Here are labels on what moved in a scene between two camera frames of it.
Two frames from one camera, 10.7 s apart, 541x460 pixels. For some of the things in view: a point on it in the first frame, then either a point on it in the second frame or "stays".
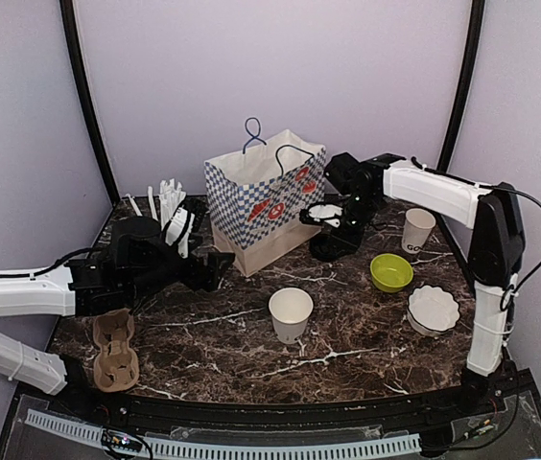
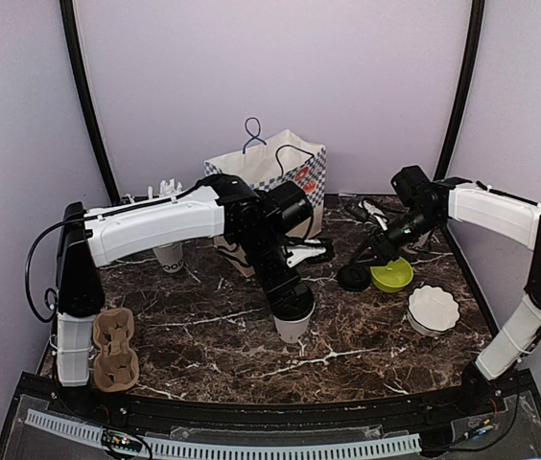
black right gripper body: [362, 210] -> [420, 225]
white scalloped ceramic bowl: [432, 310] stays
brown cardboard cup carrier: [117, 366] stays
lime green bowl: [390, 273] stays
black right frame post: [476, 30] stays
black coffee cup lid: [328, 247] -> [296, 307]
